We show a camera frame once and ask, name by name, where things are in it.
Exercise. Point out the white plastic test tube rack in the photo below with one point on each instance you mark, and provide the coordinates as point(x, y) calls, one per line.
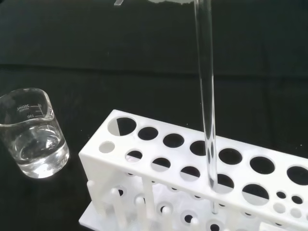
point(192, 178)

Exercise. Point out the clear glass beaker with water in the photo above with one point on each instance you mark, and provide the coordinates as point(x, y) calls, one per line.
point(33, 144)

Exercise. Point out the clear plastic clip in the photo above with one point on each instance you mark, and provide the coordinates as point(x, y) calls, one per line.
point(118, 2)

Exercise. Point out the black cloth bench cover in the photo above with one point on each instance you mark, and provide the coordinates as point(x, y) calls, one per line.
point(120, 60)

